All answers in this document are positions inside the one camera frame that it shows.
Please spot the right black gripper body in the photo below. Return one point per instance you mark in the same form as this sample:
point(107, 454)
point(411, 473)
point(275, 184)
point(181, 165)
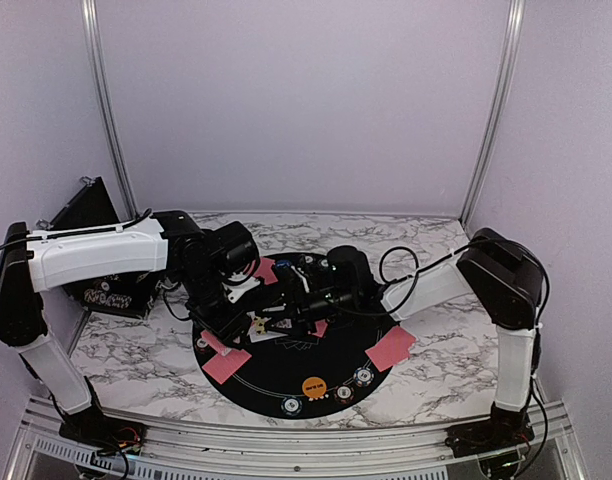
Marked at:
point(313, 310)

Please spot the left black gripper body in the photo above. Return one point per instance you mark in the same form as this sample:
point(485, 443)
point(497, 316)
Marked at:
point(205, 305)

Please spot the red playing card deck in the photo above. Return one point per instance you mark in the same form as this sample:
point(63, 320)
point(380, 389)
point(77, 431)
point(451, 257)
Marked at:
point(211, 340)

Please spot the red card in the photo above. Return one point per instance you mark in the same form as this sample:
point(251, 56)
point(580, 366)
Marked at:
point(321, 327)

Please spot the face-down card top seat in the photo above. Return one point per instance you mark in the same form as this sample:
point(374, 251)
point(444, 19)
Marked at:
point(265, 271)

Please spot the face-down card seat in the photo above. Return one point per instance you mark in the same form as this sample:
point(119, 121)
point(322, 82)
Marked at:
point(265, 271)
point(220, 368)
point(392, 349)

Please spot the orange big blind button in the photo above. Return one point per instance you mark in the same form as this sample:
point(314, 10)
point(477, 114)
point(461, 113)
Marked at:
point(314, 388)

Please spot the blue white chip bottom seat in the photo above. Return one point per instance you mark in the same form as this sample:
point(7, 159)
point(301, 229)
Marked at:
point(363, 376)

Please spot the five of clubs card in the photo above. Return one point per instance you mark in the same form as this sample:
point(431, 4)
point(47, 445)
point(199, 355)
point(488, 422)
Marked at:
point(257, 331)

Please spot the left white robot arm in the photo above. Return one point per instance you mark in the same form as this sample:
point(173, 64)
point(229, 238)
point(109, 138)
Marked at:
point(216, 268)

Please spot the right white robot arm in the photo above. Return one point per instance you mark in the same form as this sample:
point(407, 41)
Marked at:
point(509, 282)

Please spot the round black poker mat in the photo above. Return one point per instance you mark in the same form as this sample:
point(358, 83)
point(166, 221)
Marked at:
point(279, 366)

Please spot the black poker chip case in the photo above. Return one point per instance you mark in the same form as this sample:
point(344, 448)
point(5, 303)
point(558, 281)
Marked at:
point(130, 294)

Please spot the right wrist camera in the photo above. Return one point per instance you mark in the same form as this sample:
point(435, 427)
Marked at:
point(353, 282)

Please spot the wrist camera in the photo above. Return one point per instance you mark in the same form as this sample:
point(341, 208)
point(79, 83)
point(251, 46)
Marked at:
point(353, 282)
point(237, 259)

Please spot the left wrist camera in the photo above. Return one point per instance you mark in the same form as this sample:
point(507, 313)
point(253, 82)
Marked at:
point(237, 259)

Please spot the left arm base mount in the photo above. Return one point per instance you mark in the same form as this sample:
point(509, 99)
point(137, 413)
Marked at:
point(112, 436)

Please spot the front aluminium rail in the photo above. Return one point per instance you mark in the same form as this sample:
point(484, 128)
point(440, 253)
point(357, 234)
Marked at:
point(176, 449)

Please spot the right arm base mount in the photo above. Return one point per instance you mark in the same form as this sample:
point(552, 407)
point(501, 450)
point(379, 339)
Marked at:
point(486, 436)

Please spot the left aluminium frame post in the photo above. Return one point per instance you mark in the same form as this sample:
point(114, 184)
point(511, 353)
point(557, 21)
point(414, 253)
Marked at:
point(103, 94)

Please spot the aluminium frame post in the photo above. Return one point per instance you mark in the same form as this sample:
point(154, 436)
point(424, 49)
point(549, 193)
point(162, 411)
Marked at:
point(103, 94)
point(502, 87)

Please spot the right aluminium frame post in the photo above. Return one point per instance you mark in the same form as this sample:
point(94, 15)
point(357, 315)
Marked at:
point(502, 87)

